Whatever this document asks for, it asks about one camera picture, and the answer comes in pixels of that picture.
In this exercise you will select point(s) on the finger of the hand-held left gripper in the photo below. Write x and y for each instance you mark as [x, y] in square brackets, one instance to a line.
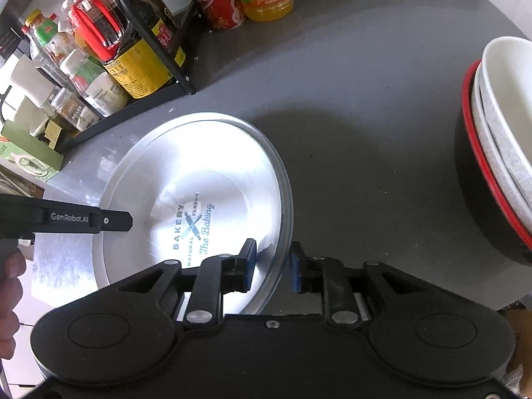
[75, 218]

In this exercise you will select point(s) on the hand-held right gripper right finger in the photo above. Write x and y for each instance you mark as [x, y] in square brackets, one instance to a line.
[296, 268]

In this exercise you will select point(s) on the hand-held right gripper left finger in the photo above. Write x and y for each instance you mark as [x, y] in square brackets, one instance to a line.
[250, 262]

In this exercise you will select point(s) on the round metal plate blue print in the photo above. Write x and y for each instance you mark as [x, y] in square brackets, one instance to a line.
[174, 174]

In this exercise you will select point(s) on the white bowl speckled outside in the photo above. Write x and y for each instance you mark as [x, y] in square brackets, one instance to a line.
[509, 91]
[492, 162]

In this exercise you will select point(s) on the person's left hand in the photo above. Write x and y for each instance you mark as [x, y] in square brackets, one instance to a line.
[10, 311]

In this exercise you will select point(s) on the silver metal tray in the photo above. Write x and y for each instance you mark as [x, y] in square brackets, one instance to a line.
[62, 262]

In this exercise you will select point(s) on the green box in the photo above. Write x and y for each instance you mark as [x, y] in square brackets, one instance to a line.
[29, 153]

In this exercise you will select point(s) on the clear spice jar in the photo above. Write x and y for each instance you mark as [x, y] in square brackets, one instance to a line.
[75, 110]

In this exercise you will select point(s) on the white box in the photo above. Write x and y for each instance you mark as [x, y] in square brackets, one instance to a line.
[31, 81]

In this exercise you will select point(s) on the soy sauce bottle red cap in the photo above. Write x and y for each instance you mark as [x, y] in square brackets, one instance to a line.
[124, 54]

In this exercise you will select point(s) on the black metal rack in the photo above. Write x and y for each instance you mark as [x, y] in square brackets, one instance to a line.
[183, 70]

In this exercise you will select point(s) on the black bowl red rim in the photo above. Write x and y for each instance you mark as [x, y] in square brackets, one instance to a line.
[474, 183]

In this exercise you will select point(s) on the dark sauce bottle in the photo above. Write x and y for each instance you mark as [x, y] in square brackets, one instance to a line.
[160, 20]

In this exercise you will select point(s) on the cardboard box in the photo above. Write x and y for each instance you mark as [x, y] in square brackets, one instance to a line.
[517, 341]

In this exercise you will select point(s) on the red drink can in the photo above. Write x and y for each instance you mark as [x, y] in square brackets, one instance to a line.
[220, 6]

